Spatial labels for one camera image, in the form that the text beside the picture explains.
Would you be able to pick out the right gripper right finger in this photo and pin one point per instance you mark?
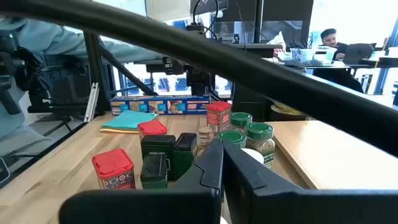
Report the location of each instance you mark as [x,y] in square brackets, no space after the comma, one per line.
[280,208]

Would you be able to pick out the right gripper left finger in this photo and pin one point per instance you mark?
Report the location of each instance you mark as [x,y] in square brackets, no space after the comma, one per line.
[186,205]

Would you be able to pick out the red-lid smoked paprika tin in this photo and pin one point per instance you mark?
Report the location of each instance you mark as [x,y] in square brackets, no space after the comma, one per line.
[152,127]
[218,118]
[113,165]

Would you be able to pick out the green-lid glass spice jar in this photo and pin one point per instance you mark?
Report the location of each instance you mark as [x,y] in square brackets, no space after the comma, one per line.
[241,119]
[260,143]
[234,137]

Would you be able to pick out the small round glass jar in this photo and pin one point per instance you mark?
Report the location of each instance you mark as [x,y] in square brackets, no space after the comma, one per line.
[205,137]

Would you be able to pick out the white-lid glass spice jar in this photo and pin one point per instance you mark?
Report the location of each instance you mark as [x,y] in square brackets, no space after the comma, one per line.
[255,155]

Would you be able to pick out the blue plastic wrap box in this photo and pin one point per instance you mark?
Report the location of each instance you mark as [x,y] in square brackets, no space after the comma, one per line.
[155,105]

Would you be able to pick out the black toaster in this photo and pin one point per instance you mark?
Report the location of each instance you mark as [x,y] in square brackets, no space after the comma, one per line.
[248,102]

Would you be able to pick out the black power adapter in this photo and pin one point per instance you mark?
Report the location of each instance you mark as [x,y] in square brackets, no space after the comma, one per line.
[195,27]

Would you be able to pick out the dark office desk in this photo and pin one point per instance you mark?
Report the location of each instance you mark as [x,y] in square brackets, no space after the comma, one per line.
[258,49]

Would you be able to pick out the teal cloth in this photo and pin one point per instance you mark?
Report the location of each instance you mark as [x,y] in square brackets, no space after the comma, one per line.
[129,120]

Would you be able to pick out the white plastic bag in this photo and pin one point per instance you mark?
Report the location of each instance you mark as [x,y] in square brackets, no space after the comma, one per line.
[278,42]

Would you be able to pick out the yellow cloth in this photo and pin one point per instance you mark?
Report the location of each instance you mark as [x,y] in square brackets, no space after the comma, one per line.
[118,131]

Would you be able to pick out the black monitor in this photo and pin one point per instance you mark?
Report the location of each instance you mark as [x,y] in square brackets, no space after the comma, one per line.
[280,12]

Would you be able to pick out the white metal bar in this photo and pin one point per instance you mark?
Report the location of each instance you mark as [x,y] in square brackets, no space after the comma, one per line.
[92,102]

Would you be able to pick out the white plastic box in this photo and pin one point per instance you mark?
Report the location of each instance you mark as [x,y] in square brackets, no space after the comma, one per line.
[323,53]

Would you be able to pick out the black office chair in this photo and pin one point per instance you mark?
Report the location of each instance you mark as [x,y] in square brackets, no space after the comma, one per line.
[335,77]

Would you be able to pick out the person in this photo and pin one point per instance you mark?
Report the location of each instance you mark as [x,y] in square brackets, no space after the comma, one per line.
[329,39]
[46,37]

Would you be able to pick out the dark laptop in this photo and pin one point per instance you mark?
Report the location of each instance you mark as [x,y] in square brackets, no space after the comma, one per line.
[357,53]

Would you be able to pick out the black mechanical device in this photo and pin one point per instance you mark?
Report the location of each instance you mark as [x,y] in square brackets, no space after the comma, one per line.
[28,71]

